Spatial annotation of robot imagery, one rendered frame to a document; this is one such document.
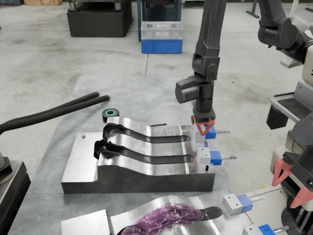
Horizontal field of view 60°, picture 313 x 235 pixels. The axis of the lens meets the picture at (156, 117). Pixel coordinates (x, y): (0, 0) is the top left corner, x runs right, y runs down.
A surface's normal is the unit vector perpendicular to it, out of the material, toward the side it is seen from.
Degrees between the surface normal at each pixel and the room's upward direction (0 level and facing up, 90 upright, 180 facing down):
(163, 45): 91
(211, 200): 0
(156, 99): 0
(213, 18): 81
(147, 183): 90
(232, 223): 0
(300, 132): 64
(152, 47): 91
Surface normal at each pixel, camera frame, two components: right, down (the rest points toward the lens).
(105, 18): -0.03, 0.57
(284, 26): 0.40, 0.40
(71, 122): 0.00, -0.82
